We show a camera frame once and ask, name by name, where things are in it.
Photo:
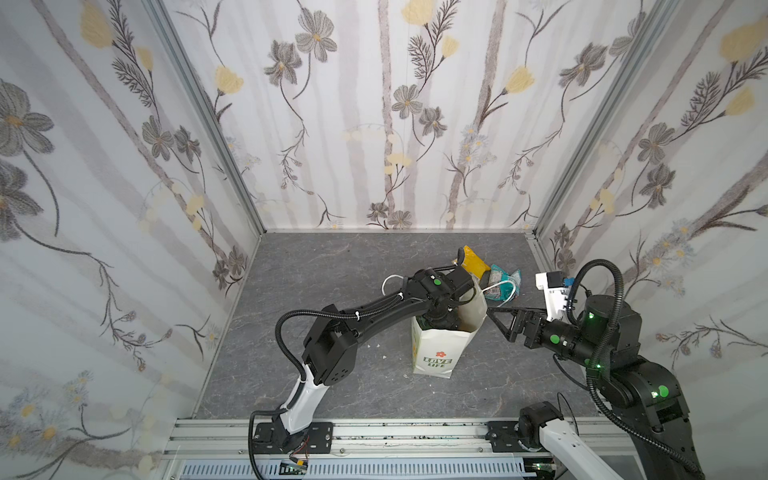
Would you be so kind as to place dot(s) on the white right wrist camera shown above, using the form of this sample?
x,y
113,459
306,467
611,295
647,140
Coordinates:
x,y
556,286

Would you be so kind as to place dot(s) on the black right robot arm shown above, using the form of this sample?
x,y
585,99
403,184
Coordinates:
x,y
641,397

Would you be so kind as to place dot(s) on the white paper shopping bag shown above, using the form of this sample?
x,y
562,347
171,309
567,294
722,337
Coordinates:
x,y
436,352

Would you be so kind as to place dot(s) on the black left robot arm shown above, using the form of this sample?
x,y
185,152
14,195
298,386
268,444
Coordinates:
x,y
330,346

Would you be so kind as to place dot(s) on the teal candy bag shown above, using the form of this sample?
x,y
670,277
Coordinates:
x,y
500,286

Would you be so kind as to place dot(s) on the small green circuit board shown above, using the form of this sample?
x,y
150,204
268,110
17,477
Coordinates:
x,y
293,467

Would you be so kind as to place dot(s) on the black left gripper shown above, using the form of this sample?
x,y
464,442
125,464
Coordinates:
x,y
447,315

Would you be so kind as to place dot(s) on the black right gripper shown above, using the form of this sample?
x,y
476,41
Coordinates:
x,y
531,328

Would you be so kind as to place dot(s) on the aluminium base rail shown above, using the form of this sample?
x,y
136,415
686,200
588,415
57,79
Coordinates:
x,y
465,448

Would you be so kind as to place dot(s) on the yellow snack packet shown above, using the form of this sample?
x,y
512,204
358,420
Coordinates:
x,y
472,263

